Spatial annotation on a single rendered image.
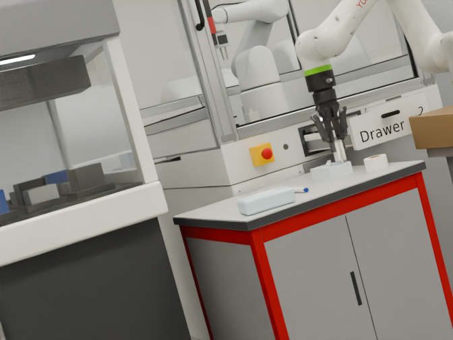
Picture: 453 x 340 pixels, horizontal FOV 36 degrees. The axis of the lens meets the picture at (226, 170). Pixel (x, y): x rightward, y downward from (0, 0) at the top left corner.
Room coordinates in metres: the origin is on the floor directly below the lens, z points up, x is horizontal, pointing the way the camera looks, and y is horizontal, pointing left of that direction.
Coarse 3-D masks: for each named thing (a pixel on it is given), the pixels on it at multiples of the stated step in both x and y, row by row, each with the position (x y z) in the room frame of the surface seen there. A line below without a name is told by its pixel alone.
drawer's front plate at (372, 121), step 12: (384, 108) 2.39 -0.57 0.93; (396, 108) 2.41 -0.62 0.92; (408, 108) 2.43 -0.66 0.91; (348, 120) 2.34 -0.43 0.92; (360, 120) 2.35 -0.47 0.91; (372, 120) 2.37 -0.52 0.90; (384, 120) 2.39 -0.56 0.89; (396, 120) 2.41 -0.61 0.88; (408, 120) 2.42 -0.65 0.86; (372, 132) 2.36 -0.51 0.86; (384, 132) 2.38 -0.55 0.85; (396, 132) 2.40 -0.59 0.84; (408, 132) 2.42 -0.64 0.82; (360, 144) 2.34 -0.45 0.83; (372, 144) 2.36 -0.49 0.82
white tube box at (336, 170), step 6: (348, 162) 2.26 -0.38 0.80; (318, 168) 2.33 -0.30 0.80; (324, 168) 2.26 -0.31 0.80; (330, 168) 2.23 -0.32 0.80; (336, 168) 2.24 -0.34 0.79; (342, 168) 2.25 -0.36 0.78; (348, 168) 2.26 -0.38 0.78; (312, 174) 2.34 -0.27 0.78; (318, 174) 2.30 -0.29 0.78; (324, 174) 2.27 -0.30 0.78; (330, 174) 2.23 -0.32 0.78; (336, 174) 2.24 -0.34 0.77; (342, 174) 2.25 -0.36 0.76
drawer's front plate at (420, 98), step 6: (408, 96) 2.83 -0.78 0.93; (414, 96) 2.84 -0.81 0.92; (420, 96) 2.86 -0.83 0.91; (390, 102) 2.80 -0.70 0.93; (396, 102) 2.81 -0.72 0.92; (402, 102) 2.82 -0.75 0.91; (420, 102) 2.85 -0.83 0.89; (426, 102) 2.87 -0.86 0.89; (372, 108) 2.76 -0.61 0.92; (378, 108) 2.77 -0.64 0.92; (420, 108) 2.85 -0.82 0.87; (426, 108) 2.86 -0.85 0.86
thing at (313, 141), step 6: (318, 132) 2.69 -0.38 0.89; (348, 132) 2.39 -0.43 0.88; (306, 138) 2.64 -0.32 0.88; (312, 138) 2.60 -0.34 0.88; (318, 138) 2.56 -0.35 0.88; (348, 138) 2.39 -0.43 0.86; (306, 144) 2.64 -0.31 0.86; (312, 144) 2.61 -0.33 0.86; (318, 144) 2.57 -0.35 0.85; (324, 144) 2.53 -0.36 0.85; (348, 144) 2.40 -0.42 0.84; (312, 150) 2.62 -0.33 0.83
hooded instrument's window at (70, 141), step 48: (96, 48) 2.12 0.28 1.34; (0, 96) 2.00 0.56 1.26; (48, 96) 2.05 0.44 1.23; (96, 96) 2.11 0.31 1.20; (0, 144) 1.99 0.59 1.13; (48, 144) 2.04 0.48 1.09; (96, 144) 2.09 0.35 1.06; (0, 192) 1.97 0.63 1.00; (48, 192) 2.02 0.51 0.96; (96, 192) 2.08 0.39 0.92
